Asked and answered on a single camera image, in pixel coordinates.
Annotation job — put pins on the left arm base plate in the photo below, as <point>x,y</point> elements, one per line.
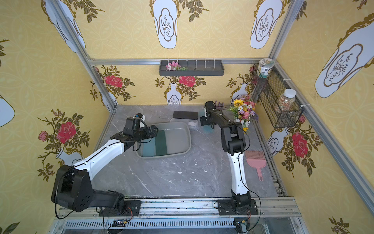
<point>129,208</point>

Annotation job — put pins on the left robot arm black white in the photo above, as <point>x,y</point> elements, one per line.
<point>73,184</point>

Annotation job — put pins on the dark green pencil case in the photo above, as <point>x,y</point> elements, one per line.
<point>161,144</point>

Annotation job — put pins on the black wire wall basket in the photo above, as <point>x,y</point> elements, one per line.
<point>266,93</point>

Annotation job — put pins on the light blue pencil case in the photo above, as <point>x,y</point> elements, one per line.
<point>207,127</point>

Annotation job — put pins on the black pencil case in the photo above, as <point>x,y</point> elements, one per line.
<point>187,115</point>

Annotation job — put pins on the purple pink garden rake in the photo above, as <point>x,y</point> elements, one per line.
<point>219,104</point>

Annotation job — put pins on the dark grey wall shelf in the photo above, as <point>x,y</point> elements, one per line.
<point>195,67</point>

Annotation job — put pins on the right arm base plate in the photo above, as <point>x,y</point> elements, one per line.
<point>225,207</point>

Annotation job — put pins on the clear jar white lid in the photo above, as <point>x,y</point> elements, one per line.
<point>285,100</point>

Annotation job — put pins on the light teal pencil case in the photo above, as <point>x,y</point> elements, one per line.
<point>148,149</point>

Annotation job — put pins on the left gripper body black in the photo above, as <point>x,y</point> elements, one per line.
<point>150,131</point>

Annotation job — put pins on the small circuit board with wires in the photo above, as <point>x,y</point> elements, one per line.
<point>119,223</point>

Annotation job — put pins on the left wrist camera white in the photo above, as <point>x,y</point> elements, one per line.
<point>141,118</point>

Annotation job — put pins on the grey plastic storage tray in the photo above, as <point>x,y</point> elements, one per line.
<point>178,138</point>

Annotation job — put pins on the artificial flower bouquet white pot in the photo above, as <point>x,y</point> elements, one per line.
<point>243,109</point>

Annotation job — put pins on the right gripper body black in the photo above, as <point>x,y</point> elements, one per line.
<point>206,116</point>

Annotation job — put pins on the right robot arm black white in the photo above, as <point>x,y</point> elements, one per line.
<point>233,143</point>

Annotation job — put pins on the pink plastic dustpan comb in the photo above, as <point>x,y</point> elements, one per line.
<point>256,160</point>

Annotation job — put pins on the small pink flowers on shelf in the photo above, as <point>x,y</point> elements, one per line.
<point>174,66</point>

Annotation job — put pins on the green patterned tin can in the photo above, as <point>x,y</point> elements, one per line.
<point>265,67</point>

